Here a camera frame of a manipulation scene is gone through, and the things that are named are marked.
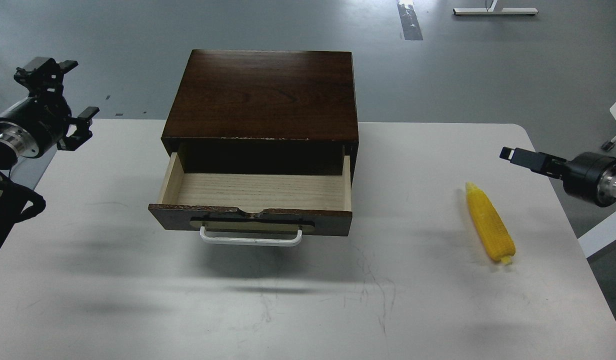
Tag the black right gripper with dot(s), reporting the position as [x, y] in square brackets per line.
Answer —
[583, 175]

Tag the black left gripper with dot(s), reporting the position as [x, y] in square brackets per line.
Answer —
[43, 119]

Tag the wooden drawer with white handle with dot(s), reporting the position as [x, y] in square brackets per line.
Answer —
[255, 209]

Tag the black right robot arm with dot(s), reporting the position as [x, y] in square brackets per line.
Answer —
[589, 176]

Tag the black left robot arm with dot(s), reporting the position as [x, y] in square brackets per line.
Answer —
[18, 203]

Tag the yellow corn cob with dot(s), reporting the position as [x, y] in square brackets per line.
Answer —
[494, 236]

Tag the white table leg base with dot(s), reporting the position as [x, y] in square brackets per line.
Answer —
[494, 8]

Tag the dark wooden cabinet box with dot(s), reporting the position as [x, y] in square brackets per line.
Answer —
[265, 112]

